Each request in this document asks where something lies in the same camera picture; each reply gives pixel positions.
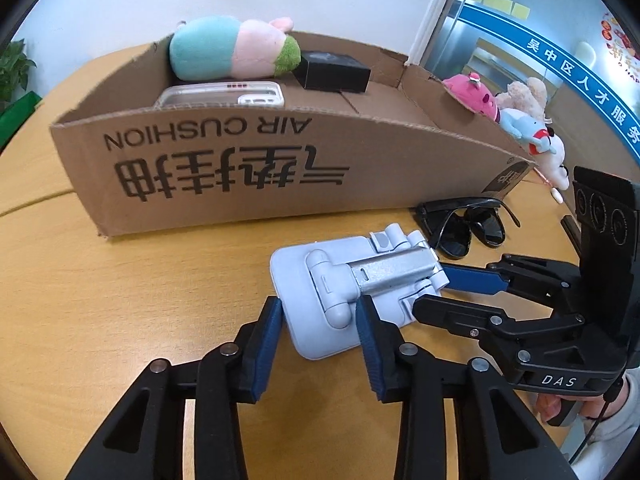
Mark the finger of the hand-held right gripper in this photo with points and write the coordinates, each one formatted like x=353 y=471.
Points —
x=470 y=280
x=450 y=312

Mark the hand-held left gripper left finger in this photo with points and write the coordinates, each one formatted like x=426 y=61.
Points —
x=265 y=345

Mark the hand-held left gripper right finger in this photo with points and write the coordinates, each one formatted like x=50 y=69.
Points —
x=370 y=345

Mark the black sunglasses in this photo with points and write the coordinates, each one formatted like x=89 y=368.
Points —
x=452 y=240

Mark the pale blue folding phone stand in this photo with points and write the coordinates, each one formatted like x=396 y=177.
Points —
x=300 y=280

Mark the cardboard box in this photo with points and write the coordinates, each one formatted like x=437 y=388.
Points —
x=200 y=160

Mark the person's right hand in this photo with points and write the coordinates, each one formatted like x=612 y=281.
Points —
x=600 y=405

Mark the white plush toy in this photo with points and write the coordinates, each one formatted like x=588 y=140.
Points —
x=552 y=160

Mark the blue plush toy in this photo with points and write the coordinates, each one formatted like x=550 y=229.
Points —
x=520 y=122

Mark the beige plush toy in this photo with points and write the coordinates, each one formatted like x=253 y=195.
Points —
x=525 y=92

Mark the glass door with blue band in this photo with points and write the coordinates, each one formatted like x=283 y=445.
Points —
x=500 y=45

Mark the red window sticker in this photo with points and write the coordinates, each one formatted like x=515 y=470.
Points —
x=620 y=42

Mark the small black box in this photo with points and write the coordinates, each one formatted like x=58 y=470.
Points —
x=330 y=77

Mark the clear phone case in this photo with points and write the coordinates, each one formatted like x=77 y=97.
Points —
x=210 y=94

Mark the teal and pink plush toy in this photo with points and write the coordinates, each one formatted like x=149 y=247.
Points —
x=205 y=47

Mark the green table cloth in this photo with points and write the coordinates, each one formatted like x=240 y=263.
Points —
x=15 y=120

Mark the large potted plant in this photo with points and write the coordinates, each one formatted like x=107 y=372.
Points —
x=15 y=67

